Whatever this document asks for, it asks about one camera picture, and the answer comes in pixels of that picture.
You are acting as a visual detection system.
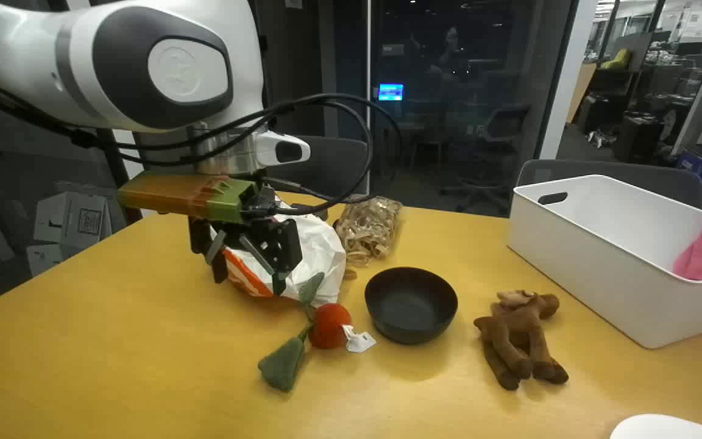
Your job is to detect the clear bag of snacks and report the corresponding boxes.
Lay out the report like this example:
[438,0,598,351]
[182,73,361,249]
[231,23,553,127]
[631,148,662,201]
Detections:
[334,194,405,268]

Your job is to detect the red plush toy green leaves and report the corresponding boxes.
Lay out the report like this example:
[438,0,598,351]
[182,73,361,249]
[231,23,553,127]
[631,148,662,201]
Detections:
[256,272,378,396]

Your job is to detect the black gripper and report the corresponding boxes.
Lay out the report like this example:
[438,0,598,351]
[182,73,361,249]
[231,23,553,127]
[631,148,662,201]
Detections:
[187,178,305,298]

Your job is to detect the white orange plastic bag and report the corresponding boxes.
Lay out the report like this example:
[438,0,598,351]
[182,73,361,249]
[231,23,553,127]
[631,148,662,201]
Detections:
[222,212,348,307]

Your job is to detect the glowing blue monitor screen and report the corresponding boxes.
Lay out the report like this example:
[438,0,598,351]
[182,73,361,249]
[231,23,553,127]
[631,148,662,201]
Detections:
[373,82,408,106]

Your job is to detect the white plastic bin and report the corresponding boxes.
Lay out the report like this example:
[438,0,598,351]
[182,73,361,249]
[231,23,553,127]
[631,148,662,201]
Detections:
[505,171,702,351]

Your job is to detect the brown plush toy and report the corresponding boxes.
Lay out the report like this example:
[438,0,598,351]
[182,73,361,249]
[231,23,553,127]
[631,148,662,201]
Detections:
[472,288,571,394]

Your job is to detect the white plate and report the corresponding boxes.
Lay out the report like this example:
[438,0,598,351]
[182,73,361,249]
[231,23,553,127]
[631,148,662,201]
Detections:
[606,413,702,439]

